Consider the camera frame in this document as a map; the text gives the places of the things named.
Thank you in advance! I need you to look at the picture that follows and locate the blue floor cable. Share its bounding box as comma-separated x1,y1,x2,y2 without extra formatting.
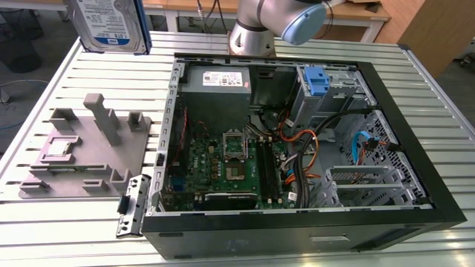
0,121,25,133

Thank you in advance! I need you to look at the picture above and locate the blue data wire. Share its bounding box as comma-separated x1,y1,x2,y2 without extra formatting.
351,131,373,167

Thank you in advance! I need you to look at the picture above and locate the black open PC case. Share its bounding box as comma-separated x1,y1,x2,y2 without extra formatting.
143,51,468,261

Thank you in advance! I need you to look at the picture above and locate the black office chair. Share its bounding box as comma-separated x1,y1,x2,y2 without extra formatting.
0,8,45,74

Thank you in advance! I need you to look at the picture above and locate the small wooden desk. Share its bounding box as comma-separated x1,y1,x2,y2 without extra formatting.
322,0,393,43

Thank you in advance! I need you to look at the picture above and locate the grey parts rack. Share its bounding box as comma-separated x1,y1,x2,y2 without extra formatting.
18,93,154,200

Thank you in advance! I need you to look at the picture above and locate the grey power supply unit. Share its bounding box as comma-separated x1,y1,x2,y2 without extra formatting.
177,66,254,131

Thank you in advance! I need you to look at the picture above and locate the grey metal drive cage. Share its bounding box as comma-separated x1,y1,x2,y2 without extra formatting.
290,64,377,141

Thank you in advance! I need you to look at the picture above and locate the open metal socket cover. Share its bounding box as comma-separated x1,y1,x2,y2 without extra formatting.
222,131,250,162

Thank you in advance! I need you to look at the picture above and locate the orange wire bundle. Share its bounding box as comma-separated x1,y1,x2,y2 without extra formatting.
279,129,322,184

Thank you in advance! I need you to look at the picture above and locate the blue plastic drive latch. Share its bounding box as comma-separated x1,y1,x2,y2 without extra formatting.
303,66,331,96

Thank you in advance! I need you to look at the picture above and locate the hard disk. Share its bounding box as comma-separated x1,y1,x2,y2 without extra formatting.
63,0,154,56

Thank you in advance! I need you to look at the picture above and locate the green motherboard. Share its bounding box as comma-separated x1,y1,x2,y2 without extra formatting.
163,132,299,211

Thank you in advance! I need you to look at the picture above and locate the black RAM slot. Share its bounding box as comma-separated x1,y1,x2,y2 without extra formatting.
266,139,283,203
258,139,275,203

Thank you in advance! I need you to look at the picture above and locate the CPU socket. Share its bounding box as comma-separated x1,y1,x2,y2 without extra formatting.
226,162,249,181

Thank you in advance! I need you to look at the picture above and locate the wooden cabinet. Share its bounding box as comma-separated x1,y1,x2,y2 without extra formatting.
378,0,475,80

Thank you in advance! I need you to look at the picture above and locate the grey metal disk bay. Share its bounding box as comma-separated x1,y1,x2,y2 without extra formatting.
314,165,424,209

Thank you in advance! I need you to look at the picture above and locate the green RAM stick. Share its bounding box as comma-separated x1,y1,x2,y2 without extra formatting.
49,166,82,174

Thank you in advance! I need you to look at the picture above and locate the thick black cable bundle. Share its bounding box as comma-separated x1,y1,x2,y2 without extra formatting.
297,109,374,209

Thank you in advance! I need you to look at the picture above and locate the grey metal card retainer bracket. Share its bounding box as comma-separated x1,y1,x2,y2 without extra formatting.
115,174,153,239

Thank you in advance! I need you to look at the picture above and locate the power wire with black plug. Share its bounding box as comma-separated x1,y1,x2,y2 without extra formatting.
365,140,405,153

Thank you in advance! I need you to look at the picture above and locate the black graphics card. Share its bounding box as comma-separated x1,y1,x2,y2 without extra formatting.
193,191,259,211

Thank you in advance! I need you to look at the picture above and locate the thin red wire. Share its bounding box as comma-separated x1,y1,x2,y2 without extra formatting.
181,107,190,167

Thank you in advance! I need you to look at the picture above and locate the long white-framed desk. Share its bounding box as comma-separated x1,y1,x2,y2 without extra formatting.
143,0,239,33

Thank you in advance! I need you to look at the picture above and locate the silver CPU chip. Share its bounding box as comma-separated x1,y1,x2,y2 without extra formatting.
46,140,73,159

